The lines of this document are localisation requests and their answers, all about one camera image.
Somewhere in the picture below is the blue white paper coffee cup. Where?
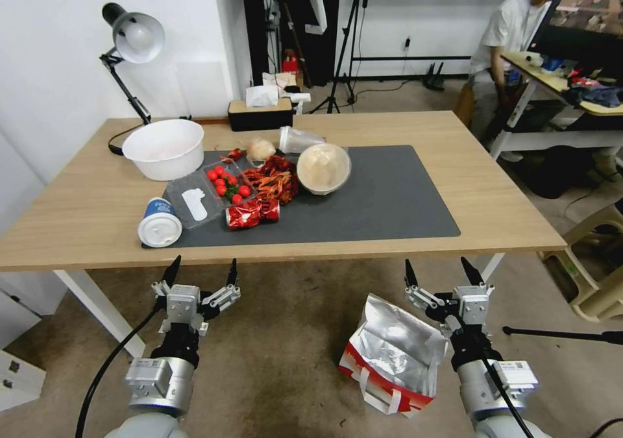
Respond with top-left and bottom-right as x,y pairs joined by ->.
138,197 -> 184,250

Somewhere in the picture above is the clear plastic tray lid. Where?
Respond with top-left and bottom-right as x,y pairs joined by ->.
163,172 -> 228,232

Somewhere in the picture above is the black tripod leg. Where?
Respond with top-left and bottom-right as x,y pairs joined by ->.
502,325 -> 623,346

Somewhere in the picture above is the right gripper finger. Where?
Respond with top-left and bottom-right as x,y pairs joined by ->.
403,259 -> 446,315
461,256 -> 496,304

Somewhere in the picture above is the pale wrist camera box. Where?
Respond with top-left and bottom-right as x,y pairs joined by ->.
167,284 -> 201,323
453,286 -> 489,325

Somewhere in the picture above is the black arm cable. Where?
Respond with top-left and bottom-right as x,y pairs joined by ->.
75,309 -> 164,438
482,358 -> 535,438

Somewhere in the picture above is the beige plastic stool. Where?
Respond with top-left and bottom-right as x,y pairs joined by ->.
541,203 -> 623,323

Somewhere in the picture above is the white drawer cabinet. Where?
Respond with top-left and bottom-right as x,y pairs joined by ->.
0,282 -> 48,413

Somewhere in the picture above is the large white plastic bowl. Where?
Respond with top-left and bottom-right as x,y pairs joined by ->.
121,119 -> 206,182

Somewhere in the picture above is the red foil-lined delivery bag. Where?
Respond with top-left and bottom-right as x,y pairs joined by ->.
337,291 -> 449,417

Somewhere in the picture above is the dark grey desk mat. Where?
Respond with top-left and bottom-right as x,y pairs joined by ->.
141,145 -> 462,250

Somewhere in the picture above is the black bag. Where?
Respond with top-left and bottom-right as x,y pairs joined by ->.
527,154 -> 598,201

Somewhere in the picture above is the pile of red crayfish shells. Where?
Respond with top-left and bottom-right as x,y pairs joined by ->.
241,154 -> 299,207

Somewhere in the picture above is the black light stand tripod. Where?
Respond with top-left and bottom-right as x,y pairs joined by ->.
308,0 -> 367,116

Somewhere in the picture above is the black tissue box wooden lid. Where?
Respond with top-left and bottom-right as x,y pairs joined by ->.
227,98 -> 295,133

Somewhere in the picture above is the dark clothes pile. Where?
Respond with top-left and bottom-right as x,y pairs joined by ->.
566,70 -> 623,110

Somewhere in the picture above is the white tissue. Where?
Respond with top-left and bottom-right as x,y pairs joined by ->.
245,85 -> 280,108

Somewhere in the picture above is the black computer monitor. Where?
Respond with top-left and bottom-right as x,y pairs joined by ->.
530,0 -> 623,77

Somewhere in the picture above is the person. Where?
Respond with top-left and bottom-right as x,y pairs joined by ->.
469,0 -> 561,143

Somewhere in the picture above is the wooden desk white frame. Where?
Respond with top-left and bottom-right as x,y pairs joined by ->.
488,51 -> 623,162

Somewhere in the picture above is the white table leg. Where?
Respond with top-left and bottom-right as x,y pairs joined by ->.
53,269 -> 147,359
478,252 -> 507,284

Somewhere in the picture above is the crushed red drink can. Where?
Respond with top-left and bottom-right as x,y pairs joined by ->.
260,198 -> 282,225
224,201 -> 264,232

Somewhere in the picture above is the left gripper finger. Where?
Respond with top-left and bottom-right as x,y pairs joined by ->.
151,255 -> 182,308
201,258 -> 242,319

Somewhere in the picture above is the black floor cable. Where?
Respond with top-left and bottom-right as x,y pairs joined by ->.
581,416 -> 623,438

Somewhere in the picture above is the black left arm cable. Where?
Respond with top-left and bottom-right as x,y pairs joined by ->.
75,309 -> 164,438

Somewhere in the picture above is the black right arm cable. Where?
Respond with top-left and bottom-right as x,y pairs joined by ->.
482,358 -> 535,438

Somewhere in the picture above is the white plastic glove packet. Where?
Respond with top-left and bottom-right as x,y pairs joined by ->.
180,188 -> 210,223

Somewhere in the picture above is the cardboard box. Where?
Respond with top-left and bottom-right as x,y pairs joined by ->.
262,71 -> 306,94

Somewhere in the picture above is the black and silver desk lamp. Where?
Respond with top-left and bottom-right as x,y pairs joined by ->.
99,2 -> 166,156

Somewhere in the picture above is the clear plastic tomato tray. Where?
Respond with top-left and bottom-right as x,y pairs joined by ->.
201,162 -> 260,209

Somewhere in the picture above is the black wifi router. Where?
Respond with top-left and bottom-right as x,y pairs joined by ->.
422,62 -> 446,91

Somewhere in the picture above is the clear plastic cup with lid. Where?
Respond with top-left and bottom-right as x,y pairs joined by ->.
278,125 -> 326,155

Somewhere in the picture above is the beige crumpled paper ball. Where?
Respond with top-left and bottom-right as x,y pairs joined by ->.
247,137 -> 276,163

